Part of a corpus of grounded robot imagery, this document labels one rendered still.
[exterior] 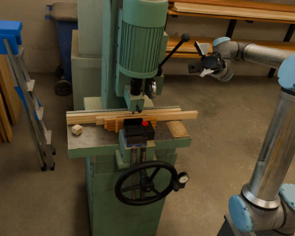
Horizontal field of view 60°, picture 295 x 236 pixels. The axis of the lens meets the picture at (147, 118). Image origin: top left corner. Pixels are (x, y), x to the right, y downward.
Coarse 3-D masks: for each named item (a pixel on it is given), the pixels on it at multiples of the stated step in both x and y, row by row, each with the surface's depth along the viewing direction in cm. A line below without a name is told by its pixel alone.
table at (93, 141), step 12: (168, 120) 138; (180, 120) 139; (84, 132) 121; (96, 132) 122; (108, 132) 124; (156, 132) 128; (168, 132) 129; (72, 144) 114; (84, 144) 115; (96, 144) 116; (108, 144) 117; (156, 144) 124; (168, 144) 126; (180, 144) 129; (72, 156) 114; (84, 156) 116; (120, 156) 116; (120, 168) 113
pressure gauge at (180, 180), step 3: (180, 174) 137; (183, 174) 136; (186, 174) 136; (180, 177) 135; (183, 177) 136; (186, 177) 137; (189, 177) 137; (180, 180) 137; (183, 180) 138; (186, 180) 139
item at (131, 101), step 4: (128, 88) 126; (124, 92) 130; (128, 92) 123; (124, 96) 131; (128, 96) 122; (132, 96) 120; (136, 96) 121; (140, 96) 121; (128, 100) 122; (132, 100) 118; (136, 100) 119; (140, 100) 120; (128, 104) 123; (132, 104) 120; (136, 104) 121; (140, 104) 121; (128, 108) 123; (132, 108) 121; (136, 108) 122; (140, 108) 123
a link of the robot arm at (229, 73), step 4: (228, 60) 130; (228, 64) 129; (228, 68) 126; (232, 68) 134; (228, 72) 127; (232, 72) 133; (224, 76) 127; (228, 76) 130; (220, 80) 134; (224, 80) 133
